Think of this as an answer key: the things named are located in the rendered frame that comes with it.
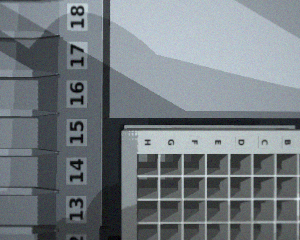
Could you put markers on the white deep-well block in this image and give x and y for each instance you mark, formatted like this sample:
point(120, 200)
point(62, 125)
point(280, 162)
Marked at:
point(165, 168)

